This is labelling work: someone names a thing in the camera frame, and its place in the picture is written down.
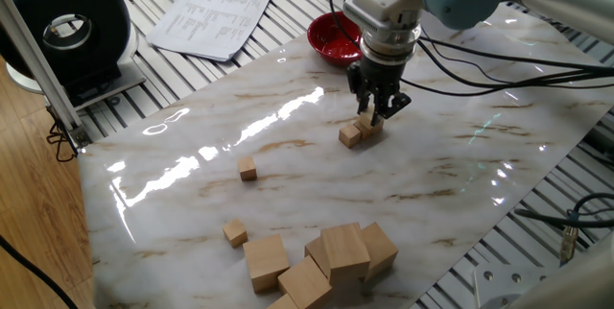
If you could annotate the white printed paper stack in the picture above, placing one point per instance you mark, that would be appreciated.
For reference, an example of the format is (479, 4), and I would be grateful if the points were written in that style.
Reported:
(211, 16)

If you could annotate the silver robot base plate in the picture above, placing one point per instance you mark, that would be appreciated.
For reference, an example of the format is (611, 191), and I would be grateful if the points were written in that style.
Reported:
(494, 285)

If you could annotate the red bowl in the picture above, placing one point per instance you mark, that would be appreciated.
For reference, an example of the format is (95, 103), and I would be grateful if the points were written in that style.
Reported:
(331, 40)

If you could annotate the aluminium frame profile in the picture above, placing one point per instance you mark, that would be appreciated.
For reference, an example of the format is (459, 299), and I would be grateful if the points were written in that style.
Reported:
(36, 64)

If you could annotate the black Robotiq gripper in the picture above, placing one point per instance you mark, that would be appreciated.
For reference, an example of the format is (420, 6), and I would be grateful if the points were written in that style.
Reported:
(381, 74)

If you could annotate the white marble pattern board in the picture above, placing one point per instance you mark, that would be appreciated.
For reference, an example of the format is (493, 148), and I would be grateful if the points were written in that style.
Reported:
(384, 203)

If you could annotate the large wooden cube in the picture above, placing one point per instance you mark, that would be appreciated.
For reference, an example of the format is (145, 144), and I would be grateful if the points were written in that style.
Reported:
(345, 251)
(316, 254)
(283, 302)
(304, 282)
(381, 249)
(266, 262)

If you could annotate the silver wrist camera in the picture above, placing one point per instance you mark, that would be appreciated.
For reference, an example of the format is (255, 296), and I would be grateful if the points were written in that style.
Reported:
(357, 18)

